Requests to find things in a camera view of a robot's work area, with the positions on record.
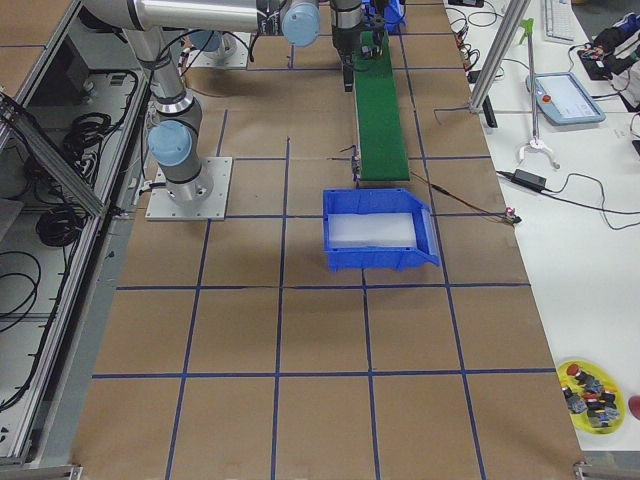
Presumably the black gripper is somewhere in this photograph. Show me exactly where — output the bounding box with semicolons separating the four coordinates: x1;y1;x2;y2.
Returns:
371;0;390;19
329;0;362;92

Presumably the yellow push button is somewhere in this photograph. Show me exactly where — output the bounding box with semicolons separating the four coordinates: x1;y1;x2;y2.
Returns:
360;44;382;61

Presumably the spare buttons pile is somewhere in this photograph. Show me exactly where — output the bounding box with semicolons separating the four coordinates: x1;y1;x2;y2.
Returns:
560;365;621;430

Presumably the blue bin left side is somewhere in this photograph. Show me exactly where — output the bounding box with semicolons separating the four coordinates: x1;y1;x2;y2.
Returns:
363;0;406;34

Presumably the blue bin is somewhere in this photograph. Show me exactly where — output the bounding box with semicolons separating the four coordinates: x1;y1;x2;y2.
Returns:
363;0;406;34
323;188;441;272

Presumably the green conveyor belt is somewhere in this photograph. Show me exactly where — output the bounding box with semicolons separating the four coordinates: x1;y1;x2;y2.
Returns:
354;31;410;182

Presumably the blue bin right side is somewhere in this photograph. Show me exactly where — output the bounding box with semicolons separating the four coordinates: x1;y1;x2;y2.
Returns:
323;188;441;272

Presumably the reacher grabber tool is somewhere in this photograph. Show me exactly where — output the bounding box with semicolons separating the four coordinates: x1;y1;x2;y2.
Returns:
518;18;560;169

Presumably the white foam pad right bin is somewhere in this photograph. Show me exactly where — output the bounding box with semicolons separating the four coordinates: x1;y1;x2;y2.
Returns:
326;213;417;248

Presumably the white keyboard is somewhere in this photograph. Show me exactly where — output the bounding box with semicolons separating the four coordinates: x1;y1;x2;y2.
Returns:
542;0;575;44

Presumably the teach pendant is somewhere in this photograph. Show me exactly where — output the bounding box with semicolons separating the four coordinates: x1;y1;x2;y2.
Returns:
525;72;606;126

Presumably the black power adapter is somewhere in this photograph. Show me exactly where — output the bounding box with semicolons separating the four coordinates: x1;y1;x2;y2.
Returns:
511;169;546;192

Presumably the yellow plate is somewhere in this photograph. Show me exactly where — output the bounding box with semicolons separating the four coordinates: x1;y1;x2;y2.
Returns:
556;358;626;436

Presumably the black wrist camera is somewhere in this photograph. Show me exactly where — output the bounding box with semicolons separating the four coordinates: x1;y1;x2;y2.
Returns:
364;15;386;47

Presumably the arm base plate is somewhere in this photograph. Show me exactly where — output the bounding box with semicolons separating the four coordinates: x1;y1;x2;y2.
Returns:
185;30;251;70
145;157;233;221

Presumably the aluminium frame post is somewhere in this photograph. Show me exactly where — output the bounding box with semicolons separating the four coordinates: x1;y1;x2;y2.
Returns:
469;0;530;113

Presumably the red black wire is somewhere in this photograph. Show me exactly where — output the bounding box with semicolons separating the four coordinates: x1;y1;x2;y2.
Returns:
409;171;521;224

